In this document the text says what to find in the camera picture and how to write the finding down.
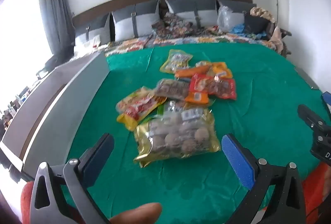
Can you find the grey curtain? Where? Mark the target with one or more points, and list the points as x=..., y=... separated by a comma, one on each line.
x=54, y=6

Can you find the white cloth bag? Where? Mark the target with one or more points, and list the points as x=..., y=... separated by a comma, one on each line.
x=86, y=45

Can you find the yellow-edged egg snack packet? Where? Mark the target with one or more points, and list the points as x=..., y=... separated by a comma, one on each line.
x=177, y=59

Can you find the person's left hand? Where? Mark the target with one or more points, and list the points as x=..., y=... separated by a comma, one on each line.
x=137, y=215

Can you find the grey and white pillow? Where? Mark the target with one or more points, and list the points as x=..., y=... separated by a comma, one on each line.
x=132, y=19
x=191, y=8
x=238, y=5
x=90, y=30

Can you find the green and white snack packet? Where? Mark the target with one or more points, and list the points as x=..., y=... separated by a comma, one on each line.
x=170, y=107

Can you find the pile of clothes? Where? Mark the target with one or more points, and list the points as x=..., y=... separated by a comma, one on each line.
x=261, y=13

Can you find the gold packet of round balls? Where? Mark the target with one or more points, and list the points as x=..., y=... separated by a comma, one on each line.
x=175, y=141

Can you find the brown leather chair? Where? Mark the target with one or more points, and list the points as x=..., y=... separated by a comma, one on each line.
x=285, y=42

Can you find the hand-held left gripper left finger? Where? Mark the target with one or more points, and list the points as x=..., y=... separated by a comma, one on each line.
x=99, y=159

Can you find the orange and yellow snack packet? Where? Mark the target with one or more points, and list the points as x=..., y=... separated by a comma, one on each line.
x=222, y=70

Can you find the yellow and red snack packet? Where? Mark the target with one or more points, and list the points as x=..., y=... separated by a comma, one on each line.
x=139, y=107

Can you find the dark patterned pillow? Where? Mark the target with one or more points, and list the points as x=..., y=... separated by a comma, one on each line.
x=173, y=24

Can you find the orange packet of dark meat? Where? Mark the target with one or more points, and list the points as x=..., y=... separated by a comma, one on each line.
x=170, y=89

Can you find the blue cloth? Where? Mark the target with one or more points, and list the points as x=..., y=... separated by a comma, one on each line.
x=238, y=29

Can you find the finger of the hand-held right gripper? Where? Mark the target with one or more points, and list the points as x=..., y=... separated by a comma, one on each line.
x=328, y=99
x=311, y=118

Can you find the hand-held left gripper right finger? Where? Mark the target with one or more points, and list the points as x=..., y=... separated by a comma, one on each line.
x=236, y=162

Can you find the person's red clothing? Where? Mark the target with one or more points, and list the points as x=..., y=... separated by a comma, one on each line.
x=318, y=193

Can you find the clear plastic bag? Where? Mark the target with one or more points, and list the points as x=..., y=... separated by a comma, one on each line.
x=227, y=18

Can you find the green cloth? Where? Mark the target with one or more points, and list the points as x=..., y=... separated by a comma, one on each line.
x=258, y=110

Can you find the black bag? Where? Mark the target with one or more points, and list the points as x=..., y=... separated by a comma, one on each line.
x=257, y=24

